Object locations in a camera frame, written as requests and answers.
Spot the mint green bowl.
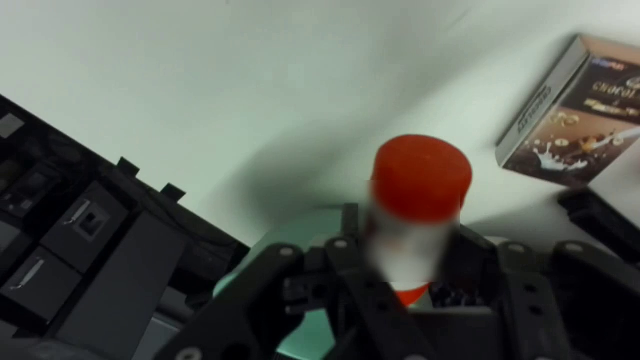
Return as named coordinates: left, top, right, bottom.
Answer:
left=211, top=207, right=370, bottom=360

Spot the small chocolate box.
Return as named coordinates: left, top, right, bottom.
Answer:
left=496, top=34, right=640, bottom=187

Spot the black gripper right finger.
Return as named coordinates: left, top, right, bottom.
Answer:
left=433, top=227, right=640, bottom=360

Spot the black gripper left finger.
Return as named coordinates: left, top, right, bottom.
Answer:
left=304, top=205, right=441, bottom=360

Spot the orange and white bottle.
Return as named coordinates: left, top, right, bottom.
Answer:
left=364, top=135, right=472, bottom=307

